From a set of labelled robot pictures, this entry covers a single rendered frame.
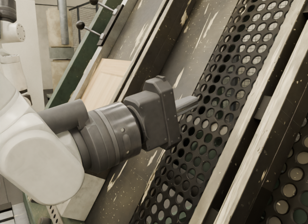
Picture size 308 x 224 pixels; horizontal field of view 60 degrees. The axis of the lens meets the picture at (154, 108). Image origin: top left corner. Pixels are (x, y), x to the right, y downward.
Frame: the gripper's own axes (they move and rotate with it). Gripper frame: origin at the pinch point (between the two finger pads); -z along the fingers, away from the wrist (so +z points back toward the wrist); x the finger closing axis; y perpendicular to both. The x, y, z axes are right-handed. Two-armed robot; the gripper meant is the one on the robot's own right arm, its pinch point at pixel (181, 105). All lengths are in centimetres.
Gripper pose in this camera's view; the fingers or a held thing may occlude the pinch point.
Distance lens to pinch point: 46.5
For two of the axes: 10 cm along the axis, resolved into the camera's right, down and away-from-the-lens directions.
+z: -8.2, 3.2, -4.7
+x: -1.7, -9.3, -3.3
